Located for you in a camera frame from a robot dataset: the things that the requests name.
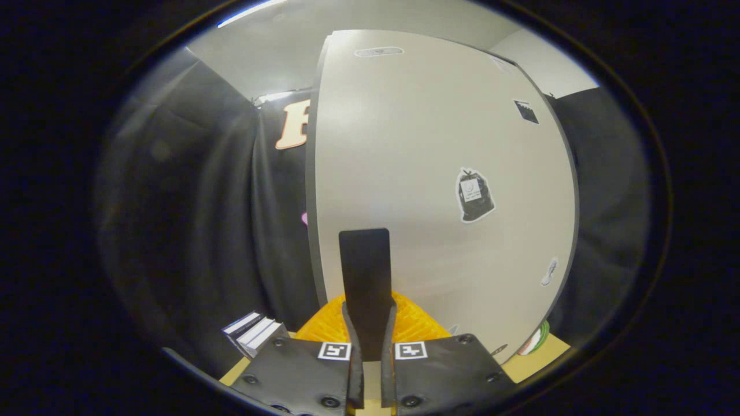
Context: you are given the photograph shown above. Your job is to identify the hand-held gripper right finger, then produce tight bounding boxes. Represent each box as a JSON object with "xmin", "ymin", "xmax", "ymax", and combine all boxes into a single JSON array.
[{"xmin": 365, "ymin": 229, "xmax": 515, "ymax": 416}]

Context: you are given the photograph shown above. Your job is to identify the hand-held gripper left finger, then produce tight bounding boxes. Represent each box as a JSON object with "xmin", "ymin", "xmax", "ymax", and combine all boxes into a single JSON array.
[{"xmin": 231, "ymin": 229, "xmax": 366, "ymax": 416}]

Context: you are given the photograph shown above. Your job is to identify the grey shoe cabinet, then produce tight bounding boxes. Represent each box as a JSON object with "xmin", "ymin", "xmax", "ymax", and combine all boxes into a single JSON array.
[{"xmin": 305, "ymin": 36, "xmax": 331, "ymax": 310}]

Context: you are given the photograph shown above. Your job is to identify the white shoe cabinet door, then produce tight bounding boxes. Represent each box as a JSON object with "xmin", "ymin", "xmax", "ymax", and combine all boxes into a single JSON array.
[{"xmin": 314, "ymin": 30, "xmax": 579, "ymax": 365}]

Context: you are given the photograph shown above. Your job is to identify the white cover book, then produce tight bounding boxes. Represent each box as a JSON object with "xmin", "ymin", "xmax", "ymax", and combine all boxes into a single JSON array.
[{"xmin": 238, "ymin": 317, "xmax": 290, "ymax": 359}]

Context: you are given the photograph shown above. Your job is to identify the blue cover book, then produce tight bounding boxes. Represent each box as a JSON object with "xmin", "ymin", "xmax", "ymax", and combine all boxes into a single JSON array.
[{"xmin": 223, "ymin": 312, "xmax": 264, "ymax": 347}]

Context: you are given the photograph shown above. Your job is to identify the green and red object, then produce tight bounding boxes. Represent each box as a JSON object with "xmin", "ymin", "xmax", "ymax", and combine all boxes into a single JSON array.
[{"xmin": 516, "ymin": 321, "xmax": 550, "ymax": 356}]

